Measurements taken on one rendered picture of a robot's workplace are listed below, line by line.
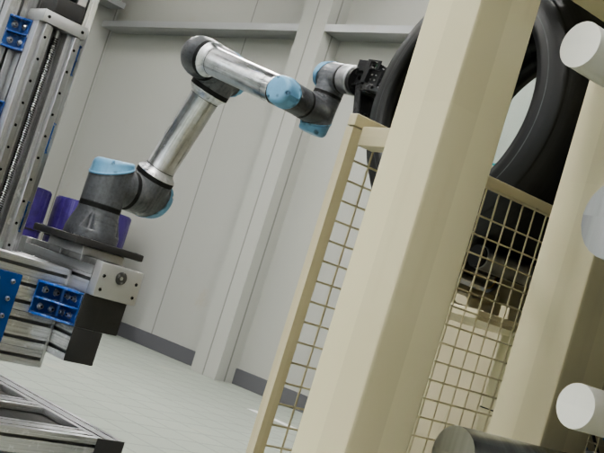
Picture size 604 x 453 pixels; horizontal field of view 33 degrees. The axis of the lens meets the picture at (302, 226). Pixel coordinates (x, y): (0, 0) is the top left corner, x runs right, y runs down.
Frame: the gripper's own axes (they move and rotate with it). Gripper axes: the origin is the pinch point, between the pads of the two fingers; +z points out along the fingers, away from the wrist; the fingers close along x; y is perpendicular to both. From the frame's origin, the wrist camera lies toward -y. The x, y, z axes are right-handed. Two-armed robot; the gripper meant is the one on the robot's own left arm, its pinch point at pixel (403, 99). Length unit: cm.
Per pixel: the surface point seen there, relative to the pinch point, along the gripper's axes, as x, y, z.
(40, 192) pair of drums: 148, -100, -586
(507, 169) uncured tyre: -13, -12, 52
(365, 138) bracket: -57, -19, 69
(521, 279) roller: 3, -29, 51
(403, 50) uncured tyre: -12.6, 7.6, 10.1
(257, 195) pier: 266, -39, -472
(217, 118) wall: 269, 10, -582
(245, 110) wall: 274, 23, -551
